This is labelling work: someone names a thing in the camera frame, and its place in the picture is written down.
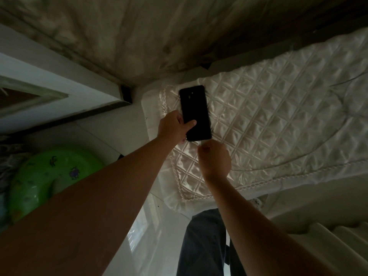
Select black smartphone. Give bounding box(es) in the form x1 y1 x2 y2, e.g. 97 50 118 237
179 85 212 142

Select person's right forearm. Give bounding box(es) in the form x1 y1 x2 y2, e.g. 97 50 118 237
205 175 343 276

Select green inflatable swim ring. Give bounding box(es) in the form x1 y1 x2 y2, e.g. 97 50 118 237
8 146 104 224

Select person's left hand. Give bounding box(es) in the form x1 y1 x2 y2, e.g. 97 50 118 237
157 110 197 145

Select white quilted satin bedspread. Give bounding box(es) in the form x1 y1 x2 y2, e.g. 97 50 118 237
158 27 368 202

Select person's dark trousers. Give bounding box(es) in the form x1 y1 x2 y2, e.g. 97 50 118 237
176 209 248 276

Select person's right hand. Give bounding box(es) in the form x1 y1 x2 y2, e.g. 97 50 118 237
197 140 232 181

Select white door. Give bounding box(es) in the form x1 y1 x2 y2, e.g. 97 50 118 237
0 24 133 135

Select white bed frame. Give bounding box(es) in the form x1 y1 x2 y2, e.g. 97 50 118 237
259 172 368 276

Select person's left forearm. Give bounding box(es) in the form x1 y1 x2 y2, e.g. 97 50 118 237
0 135 180 276

